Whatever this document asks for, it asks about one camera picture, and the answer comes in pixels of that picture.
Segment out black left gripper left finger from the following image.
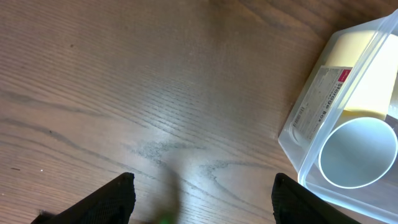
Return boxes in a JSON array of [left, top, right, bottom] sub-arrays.
[[32, 172, 136, 224]]

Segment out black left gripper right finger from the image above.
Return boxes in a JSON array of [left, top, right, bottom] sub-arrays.
[[271, 173, 359, 224]]

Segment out grey plastic cup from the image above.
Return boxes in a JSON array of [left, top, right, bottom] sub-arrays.
[[318, 117, 397, 189]]

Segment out yellow plastic cup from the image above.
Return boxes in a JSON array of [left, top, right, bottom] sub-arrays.
[[323, 29, 398, 122]]

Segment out clear plastic storage box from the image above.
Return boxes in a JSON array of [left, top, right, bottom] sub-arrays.
[[279, 13, 397, 223]]

